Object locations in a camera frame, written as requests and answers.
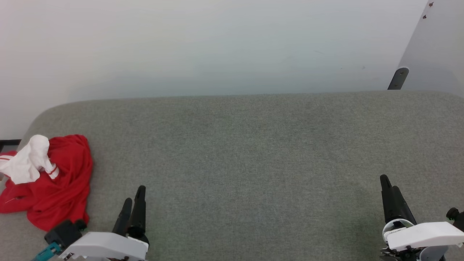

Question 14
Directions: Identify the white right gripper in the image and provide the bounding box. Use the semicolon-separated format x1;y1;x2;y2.
380;175;464;261

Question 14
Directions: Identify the dark metal leg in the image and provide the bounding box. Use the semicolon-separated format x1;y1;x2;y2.
387;67;409;90

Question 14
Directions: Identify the white panel with screws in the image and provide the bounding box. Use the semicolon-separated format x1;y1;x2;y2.
399;0;464;97

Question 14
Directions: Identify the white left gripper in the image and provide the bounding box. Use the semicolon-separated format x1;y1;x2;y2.
59;186;149;261

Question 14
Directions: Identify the red and white shirt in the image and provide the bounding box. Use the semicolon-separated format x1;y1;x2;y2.
0;134;94;232

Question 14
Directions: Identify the teal cable connector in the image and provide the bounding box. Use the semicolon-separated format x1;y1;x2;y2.
32;242;62;261

